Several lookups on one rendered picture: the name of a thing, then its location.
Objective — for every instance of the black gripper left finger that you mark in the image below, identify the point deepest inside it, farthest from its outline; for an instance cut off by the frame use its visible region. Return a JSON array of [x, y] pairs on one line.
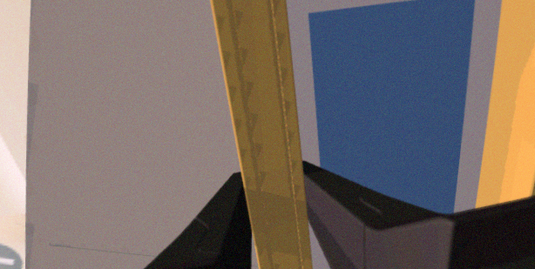
[[219, 237]]

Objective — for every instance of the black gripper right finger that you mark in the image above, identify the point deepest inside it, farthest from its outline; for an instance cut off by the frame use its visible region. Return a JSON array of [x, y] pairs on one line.
[[358, 228]]

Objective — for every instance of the grey wall panel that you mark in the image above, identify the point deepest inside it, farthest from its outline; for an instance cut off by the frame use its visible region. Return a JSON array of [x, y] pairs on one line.
[[129, 130]]

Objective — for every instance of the gold picture frame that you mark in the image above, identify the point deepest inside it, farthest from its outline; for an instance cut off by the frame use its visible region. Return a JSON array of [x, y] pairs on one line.
[[428, 101]]

